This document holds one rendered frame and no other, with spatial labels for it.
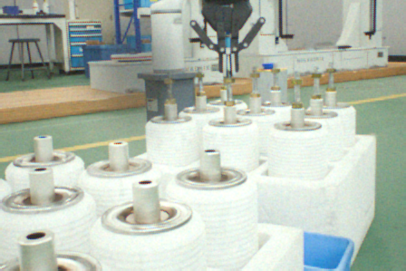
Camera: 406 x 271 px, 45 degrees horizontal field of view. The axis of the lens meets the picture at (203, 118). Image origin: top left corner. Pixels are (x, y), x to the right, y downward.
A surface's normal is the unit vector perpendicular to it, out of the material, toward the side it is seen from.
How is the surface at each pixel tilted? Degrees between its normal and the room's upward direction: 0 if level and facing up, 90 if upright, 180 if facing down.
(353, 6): 69
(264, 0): 90
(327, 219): 90
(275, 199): 90
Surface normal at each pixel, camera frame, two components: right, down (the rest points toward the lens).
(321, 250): -0.45, 0.13
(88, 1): 0.57, 0.11
